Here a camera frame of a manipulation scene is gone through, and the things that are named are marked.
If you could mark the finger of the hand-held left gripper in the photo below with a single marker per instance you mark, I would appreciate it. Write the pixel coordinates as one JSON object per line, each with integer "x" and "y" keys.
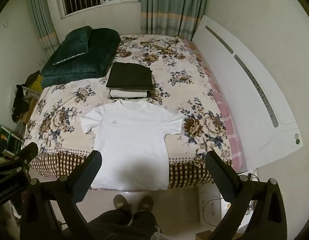
{"x": 27, "y": 152}

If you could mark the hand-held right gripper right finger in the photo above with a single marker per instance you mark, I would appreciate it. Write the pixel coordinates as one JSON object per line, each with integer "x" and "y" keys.
{"x": 217, "y": 173}

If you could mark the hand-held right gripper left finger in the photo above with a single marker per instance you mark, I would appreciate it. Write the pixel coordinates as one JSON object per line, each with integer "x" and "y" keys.
{"x": 90, "y": 171}

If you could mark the white t-shirt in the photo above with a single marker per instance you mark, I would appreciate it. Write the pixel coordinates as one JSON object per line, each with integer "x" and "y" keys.
{"x": 132, "y": 140}

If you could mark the green shelf rack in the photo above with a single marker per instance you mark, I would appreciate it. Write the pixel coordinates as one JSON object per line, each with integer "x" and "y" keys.
{"x": 5, "y": 137}

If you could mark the cardboard box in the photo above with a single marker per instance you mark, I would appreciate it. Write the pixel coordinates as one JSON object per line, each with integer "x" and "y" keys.
{"x": 31, "y": 110}

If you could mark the person's left shoe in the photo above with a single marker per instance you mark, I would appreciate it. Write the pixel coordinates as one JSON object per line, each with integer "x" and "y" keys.
{"x": 122, "y": 201}

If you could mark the person's shoe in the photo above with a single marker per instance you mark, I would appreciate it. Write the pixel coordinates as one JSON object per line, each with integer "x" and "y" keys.
{"x": 122, "y": 201}
{"x": 147, "y": 202}

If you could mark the hanging black cloth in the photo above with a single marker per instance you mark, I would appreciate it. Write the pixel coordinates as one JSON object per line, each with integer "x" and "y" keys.
{"x": 20, "y": 102}

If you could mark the pink striped sheet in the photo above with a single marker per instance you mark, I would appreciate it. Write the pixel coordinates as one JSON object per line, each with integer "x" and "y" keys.
{"x": 228, "y": 120}

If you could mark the person's left leg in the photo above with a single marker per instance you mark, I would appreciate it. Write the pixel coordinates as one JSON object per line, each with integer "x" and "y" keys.
{"x": 109, "y": 223}

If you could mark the person's leg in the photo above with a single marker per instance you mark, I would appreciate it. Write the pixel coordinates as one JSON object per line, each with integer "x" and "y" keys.
{"x": 109, "y": 223}
{"x": 144, "y": 225}

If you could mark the person's right shoe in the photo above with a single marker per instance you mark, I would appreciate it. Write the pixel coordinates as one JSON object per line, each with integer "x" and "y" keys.
{"x": 147, "y": 202}

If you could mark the white headboard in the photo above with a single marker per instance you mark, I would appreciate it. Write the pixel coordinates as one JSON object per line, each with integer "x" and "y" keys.
{"x": 244, "y": 110}

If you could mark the yellow box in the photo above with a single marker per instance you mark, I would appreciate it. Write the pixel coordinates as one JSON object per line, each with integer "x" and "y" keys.
{"x": 36, "y": 83}

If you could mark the dark cloth on yellow box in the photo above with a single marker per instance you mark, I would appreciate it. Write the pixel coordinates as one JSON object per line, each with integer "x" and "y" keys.
{"x": 32, "y": 78}

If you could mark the person's right leg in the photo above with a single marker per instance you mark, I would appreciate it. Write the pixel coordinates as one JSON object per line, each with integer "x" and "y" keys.
{"x": 144, "y": 225}

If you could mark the folded white striped cloth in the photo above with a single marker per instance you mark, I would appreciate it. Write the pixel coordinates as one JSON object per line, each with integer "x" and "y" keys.
{"x": 128, "y": 93}

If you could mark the floral bed sheet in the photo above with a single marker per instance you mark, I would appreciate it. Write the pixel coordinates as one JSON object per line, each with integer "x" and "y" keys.
{"x": 184, "y": 85}

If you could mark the black folded garment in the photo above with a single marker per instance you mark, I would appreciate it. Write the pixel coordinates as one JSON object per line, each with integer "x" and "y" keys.
{"x": 129, "y": 76}

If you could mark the dark green pillow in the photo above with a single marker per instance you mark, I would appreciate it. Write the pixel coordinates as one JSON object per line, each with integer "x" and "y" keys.
{"x": 72, "y": 45}

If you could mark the dark green quilt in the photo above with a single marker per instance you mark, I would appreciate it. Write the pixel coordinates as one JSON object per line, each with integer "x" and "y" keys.
{"x": 102, "y": 52}

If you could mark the narrow teal curtain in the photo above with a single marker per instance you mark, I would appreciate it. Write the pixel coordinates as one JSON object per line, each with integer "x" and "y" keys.
{"x": 43, "y": 17}

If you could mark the wide teal curtain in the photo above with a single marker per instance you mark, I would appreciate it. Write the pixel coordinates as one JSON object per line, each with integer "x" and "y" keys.
{"x": 174, "y": 5}

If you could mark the wall outlet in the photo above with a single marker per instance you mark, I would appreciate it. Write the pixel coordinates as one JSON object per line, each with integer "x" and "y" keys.
{"x": 41, "y": 61}

